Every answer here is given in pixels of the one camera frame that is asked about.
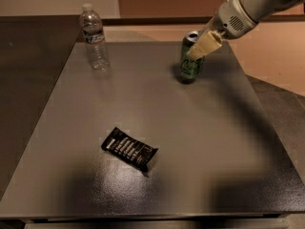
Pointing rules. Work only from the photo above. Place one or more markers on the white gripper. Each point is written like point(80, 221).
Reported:
point(231, 20)

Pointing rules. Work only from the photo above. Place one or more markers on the green soda can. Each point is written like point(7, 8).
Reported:
point(189, 69)

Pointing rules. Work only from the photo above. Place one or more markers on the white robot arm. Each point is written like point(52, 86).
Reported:
point(261, 9)

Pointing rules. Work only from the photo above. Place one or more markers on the clear plastic water bottle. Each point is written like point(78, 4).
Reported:
point(94, 37)

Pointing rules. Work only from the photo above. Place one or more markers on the black snack wrapper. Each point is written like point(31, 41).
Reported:
point(128, 149)

